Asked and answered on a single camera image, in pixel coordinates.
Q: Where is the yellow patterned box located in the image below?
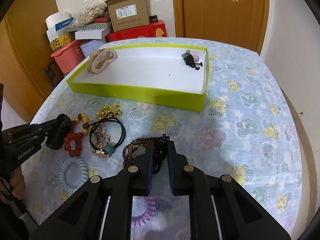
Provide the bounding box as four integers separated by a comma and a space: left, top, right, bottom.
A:
50, 33, 75, 51

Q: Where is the black elastic hair tie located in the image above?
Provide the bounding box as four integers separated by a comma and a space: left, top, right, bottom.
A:
88, 112, 126, 151

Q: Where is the red gift box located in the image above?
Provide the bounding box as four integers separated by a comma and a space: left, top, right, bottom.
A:
107, 21, 167, 42

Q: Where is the pink plastic storage bin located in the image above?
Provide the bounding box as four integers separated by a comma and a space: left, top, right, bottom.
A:
51, 40, 85, 74

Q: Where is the bag of wooden beads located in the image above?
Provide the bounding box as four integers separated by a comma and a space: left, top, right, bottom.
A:
71, 2, 107, 27

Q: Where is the black smart wristband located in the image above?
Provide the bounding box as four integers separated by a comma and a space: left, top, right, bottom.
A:
46, 114, 72, 150

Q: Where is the white flat box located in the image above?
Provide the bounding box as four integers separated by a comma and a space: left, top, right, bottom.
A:
75, 28, 112, 40

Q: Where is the person left hand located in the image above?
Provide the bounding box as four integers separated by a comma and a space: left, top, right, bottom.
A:
1, 166, 26, 199

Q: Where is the white blue carton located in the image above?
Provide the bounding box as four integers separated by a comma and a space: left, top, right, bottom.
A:
45, 11, 73, 42

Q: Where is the red bead bracelet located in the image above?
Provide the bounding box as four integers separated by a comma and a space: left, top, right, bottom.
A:
63, 113, 90, 158

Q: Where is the gold bead bracelet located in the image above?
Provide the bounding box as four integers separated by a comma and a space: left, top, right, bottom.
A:
96, 102, 123, 120

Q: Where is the blue spiral hair tie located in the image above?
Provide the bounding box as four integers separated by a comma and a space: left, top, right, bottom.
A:
59, 157, 89, 195

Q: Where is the lime green shallow box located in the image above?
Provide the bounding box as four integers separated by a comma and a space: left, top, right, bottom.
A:
67, 43, 209, 112

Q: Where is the light blue fabric bin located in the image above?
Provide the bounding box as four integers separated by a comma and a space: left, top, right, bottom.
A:
80, 39, 106, 57

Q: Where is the open cardboard box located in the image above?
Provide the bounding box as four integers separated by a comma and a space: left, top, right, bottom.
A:
105, 0, 150, 32

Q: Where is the brown wooden door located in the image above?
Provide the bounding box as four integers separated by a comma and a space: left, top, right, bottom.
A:
173, 0, 269, 53

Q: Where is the blue floral tablecloth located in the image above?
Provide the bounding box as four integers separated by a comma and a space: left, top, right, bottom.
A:
22, 37, 302, 239

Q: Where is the dark beaded bracelet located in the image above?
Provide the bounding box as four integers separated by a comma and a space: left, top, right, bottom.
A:
122, 133, 171, 175

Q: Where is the black bow hair clip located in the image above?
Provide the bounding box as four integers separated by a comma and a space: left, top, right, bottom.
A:
181, 50, 203, 70

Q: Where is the purple spiral hair tie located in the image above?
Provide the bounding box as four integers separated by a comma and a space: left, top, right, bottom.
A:
131, 195, 157, 228

